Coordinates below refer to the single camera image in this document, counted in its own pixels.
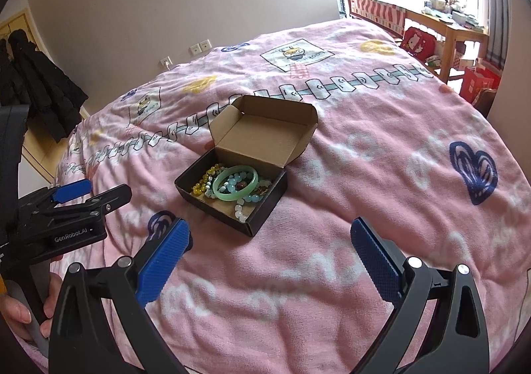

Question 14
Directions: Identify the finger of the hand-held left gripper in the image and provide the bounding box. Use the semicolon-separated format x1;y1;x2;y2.
43;179;93;205
88;185;132;214

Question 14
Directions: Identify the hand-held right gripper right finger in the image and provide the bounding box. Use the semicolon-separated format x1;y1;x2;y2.
350;216;490;374

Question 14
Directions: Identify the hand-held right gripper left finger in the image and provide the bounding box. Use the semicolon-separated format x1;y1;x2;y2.
49;218;193;374

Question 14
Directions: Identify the yellow bead bracelet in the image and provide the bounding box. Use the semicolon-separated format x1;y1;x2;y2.
191;163;227;197

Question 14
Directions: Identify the green jade bangle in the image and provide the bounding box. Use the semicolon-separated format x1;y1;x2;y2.
211;165;260;201

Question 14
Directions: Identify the light blue bead bracelet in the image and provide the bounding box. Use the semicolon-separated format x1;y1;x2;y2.
218;172;266;204

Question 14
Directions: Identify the brown bead bracelet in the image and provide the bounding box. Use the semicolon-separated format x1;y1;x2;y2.
230;177;272;196

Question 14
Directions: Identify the black cardboard box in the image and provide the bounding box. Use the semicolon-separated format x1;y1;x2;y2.
174;94;319;237

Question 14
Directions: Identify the person's left hand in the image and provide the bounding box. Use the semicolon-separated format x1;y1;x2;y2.
0;261;64;344

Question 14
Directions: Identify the pink printed blanket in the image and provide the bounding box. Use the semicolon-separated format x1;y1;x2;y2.
54;17;531;374

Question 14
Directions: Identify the black hanging jacket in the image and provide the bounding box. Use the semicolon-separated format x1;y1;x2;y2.
0;38;34;107
9;29;89;142

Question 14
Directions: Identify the red gift bag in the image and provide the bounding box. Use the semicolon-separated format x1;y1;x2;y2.
460;64;500;105

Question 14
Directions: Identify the red cat cushion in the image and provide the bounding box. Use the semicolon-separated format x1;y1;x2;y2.
402;26;438;59

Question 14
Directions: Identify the wooden desk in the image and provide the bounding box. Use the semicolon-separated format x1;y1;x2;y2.
404;9;490;84

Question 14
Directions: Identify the red white patterned cloth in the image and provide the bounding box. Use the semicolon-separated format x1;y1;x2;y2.
348;0;407;36

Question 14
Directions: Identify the pile of desk clutter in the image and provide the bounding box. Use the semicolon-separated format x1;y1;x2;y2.
423;0;487;31

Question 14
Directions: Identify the grey striped curtain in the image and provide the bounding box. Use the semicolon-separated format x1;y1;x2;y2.
483;0;519;71

